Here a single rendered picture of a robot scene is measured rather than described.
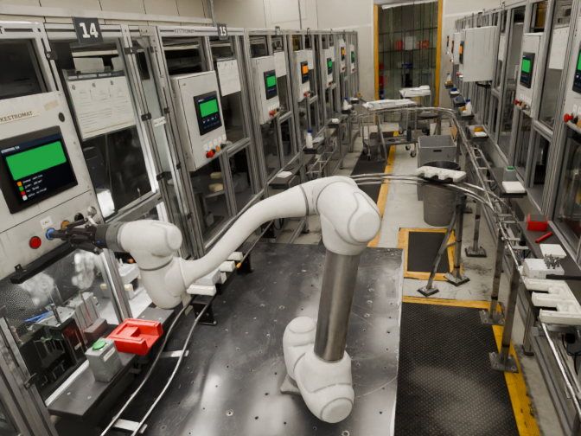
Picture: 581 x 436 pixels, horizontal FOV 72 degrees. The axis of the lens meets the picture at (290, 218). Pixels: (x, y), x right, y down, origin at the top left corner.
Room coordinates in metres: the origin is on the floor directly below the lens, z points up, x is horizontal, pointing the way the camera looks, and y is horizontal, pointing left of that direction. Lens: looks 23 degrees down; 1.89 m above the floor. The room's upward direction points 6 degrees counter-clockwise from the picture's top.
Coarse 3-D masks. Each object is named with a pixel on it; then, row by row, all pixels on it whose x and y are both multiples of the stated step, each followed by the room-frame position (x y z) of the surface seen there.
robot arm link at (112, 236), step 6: (114, 222) 1.10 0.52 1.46; (120, 222) 1.09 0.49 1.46; (126, 222) 1.09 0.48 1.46; (108, 228) 1.07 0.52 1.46; (114, 228) 1.07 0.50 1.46; (120, 228) 1.06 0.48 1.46; (108, 234) 1.06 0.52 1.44; (114, 234) 1.05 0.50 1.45; (108, 240) 1.05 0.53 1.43; (114, 240) 1.04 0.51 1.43; (108, 246) 1.05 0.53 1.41; (114, 246) 1.05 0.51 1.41; (120, 246) 1.04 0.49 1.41; (126, 252) 1.05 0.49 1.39
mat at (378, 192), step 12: (372, 132) 8.57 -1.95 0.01; (384, 132) 8.44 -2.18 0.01; (396, 132) 8.33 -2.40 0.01; (360, 156) 6.81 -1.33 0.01; (372, 156) 6.72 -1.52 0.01; (384, 156) 6.64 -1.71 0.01; (360, 168) 6.10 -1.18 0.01; (372, 168) 6.03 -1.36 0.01; (384, 168) 5.96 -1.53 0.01; (372, 180) 5.45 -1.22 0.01; (372, 192) 4.96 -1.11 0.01; (384, 192) 4.92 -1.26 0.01; (384, 204) 4.52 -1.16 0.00; (372, 240) 3.59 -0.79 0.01
